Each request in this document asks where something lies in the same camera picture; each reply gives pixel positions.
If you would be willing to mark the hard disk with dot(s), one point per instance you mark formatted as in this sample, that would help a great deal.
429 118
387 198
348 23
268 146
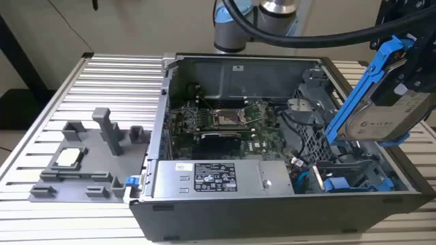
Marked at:
381 120

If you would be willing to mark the metal disk bay cage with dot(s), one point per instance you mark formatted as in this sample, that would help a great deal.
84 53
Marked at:
307 135

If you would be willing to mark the green motherboard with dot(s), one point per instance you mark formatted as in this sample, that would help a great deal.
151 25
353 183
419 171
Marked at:
268 143

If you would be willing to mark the CPU socket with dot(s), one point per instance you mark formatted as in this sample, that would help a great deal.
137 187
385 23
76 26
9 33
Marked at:
224 120

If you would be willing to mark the locking lever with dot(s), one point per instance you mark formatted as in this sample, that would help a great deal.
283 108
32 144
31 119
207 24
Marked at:
205 102

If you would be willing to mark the black graphics card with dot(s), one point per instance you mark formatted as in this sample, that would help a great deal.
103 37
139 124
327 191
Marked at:
217 143

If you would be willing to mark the open black PC case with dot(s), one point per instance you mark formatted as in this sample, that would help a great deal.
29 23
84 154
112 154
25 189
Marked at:
237 219

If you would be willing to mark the silver power supply unit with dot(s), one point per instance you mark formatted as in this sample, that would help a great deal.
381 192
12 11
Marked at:
169 178

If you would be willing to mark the black hanging tool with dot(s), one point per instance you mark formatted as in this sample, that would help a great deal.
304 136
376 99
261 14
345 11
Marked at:
95 5

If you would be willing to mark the blue case latch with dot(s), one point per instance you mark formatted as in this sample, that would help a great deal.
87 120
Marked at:
131 181

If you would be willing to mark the grey parts rack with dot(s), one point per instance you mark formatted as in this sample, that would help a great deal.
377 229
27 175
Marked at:
95 158

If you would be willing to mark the silver CPU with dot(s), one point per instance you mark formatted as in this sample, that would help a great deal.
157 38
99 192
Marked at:
69 156

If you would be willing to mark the black box on floor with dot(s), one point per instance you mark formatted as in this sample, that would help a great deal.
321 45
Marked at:
20 109

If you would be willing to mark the black furniture post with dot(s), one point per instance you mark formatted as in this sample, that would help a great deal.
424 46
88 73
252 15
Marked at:
15 56

